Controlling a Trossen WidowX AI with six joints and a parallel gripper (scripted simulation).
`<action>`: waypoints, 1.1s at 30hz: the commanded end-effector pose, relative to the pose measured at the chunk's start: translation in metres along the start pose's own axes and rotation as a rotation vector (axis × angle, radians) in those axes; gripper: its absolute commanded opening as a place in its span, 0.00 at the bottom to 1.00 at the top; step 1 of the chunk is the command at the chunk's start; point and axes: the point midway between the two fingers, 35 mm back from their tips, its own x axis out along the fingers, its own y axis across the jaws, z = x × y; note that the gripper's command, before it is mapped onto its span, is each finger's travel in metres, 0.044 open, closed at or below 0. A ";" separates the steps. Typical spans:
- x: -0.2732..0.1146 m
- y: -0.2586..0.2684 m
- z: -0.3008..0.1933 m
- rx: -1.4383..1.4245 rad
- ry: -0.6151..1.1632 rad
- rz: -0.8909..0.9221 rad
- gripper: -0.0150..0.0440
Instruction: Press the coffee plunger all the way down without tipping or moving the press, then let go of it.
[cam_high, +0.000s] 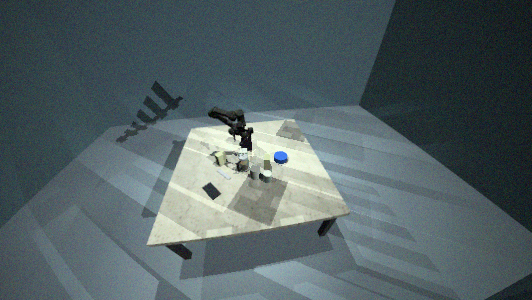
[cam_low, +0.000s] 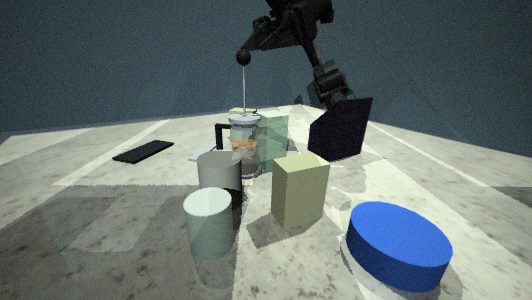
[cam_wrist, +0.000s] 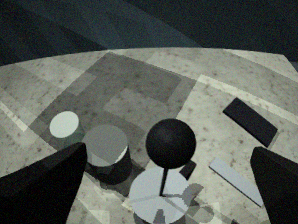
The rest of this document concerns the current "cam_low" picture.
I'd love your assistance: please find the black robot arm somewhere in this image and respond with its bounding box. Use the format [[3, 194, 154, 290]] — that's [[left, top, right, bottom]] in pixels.
[[266, 0, 350, 110]]

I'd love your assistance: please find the olive green rectangular block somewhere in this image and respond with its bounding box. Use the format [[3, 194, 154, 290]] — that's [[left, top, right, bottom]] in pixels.
[[229, 108, 257, 115], [271, 152, 330, 230]]

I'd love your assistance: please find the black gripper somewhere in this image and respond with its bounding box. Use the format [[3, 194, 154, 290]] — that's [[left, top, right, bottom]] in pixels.
[[241, 0, 318, 51]]

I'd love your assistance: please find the pale green rectangular block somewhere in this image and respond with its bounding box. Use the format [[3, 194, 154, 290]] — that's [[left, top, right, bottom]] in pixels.
[[256, 110, 289, 172]]

